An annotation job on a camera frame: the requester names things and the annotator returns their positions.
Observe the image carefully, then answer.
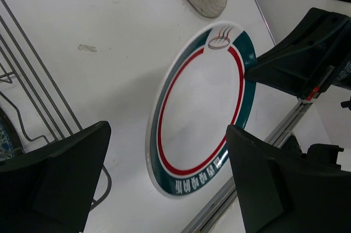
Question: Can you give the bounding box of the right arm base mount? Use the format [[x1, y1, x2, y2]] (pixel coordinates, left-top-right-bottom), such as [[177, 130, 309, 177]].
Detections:
[[281, 135, 344, 170]]

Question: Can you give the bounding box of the aluminium rail front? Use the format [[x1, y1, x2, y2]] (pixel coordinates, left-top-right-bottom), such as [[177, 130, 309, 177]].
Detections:
[[183, 100, 311, 232]]

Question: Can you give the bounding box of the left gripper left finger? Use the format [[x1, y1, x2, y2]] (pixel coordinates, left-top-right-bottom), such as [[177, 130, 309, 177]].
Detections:
[[1, 121, 111, 232]]

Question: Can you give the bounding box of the aluminium rail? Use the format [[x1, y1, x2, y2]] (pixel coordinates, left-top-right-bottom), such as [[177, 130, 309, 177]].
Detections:
[[254, 0, 276, 46], [183, 100, 311, 232]]

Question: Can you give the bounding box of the teal red rimmed plate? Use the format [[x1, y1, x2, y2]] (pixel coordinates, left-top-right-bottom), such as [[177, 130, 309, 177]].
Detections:
[[145, 21, 257, 197]]

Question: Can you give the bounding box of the aluminium rail right side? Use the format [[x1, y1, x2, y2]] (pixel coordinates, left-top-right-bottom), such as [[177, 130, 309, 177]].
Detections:
[[254, 0, 276, 46]]

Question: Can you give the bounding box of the grey wire dish rack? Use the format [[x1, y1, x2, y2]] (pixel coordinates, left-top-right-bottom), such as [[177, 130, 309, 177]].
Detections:
[[0, 0, 113, 212]]

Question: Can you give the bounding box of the blue patterned plate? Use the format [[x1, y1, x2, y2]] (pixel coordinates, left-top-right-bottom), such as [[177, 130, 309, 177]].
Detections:
[[1, 109, 23, 161]]

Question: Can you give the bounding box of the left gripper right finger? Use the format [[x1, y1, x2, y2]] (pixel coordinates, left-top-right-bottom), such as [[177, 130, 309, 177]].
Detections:
[[226, 125, 350, 232]]

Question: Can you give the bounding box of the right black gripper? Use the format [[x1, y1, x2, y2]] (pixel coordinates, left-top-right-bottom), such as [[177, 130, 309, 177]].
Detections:
[[245, 8, 350, 100]]

